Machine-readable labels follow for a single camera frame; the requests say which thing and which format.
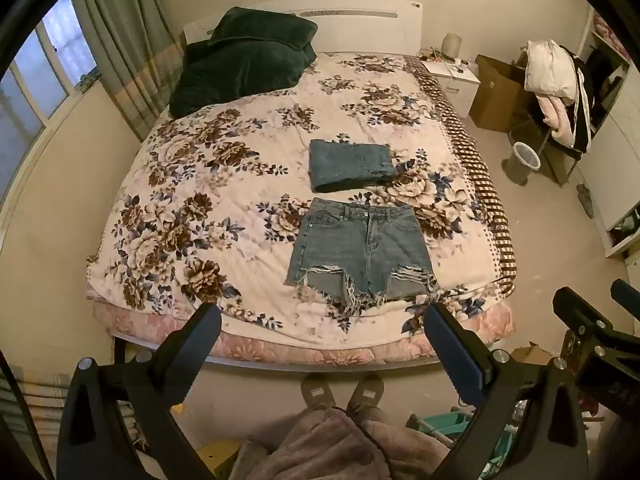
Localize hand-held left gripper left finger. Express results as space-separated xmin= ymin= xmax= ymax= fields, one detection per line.
xmin=57 ymin=303 xmax=223 ymax=480

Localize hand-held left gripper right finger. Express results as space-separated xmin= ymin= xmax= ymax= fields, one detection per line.
xmin=424 ymin=302 xmax=590 ymax=480

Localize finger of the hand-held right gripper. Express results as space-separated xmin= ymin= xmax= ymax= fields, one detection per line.
xmin=552 ymin=287 xmax=640 ymax=356
xmin=611 ymin=279 xmax=640 ymax=313

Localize ripped denim shorts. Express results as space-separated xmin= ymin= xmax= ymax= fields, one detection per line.
xmin=284 ymin=198 xmax=441 ymax=314

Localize denim pants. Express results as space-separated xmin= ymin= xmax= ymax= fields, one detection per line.
xmin=308 ymin=139 xmax=396 ymax=194

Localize teal plastic crate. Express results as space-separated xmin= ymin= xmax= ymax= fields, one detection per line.
xmin=405 ymin=405 xmax=521 ymax=480

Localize person's right slipper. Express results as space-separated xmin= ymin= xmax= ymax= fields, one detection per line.
xmin=347 ymin=374 xmax=385 ymax=414

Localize person's slipper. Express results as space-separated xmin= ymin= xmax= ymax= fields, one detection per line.
xmin=301 ymin=373 xmax=337 ymax=411
xmin=347 ymin=374 xmax=385 ymax=414

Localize pink floral mattress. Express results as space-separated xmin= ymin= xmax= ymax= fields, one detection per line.
xmin=88 ymin=290 xmax=517 ymax=367

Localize person's left slipper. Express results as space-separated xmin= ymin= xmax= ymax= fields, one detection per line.
xmin=301 ymin=373 xmax=337 ymax=411

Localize white wardrobe shelf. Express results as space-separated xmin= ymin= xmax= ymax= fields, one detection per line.
xmin=575 ymin=9 xmax=640 ymax=259

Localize person's legs and slippers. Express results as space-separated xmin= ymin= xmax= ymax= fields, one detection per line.
xmin=235 ymin=405 xmax=453 ymax=480

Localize white mesh waste bin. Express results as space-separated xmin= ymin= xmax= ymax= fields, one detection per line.
xmin=506 ymin=142 xmax=542 ymax=184

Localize bed with floral quilt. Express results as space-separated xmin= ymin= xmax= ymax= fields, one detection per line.
xmin=86 ymin=53 xmax=516 ymax=333

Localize chair with piled clothes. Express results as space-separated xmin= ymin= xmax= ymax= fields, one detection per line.
xmin=507 ymin=40 xmax=601 ymax=186

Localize brown cardboard box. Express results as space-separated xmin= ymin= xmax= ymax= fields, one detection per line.
xmin=468 ymin=54 xmax=532 ymax=134

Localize white nightstand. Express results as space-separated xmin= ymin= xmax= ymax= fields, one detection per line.
xmin=419 ymin=48 xmax=482 ymax=116

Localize dark green velvet pillow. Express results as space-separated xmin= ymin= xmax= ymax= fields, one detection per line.
xmin=169 ymin=6 xmax=319 ymax=118

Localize striped green curtain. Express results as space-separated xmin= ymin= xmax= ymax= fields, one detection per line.
xmin=68 ymin=0 xmax=187 ymax=144

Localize window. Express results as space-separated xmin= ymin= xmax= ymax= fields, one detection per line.
xmin=0 ymin=0 xmax=101 ymax=201

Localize white bed headboard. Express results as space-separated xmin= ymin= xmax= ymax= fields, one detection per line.
xmin=183 ymin=2 xmax=424 ymax=57

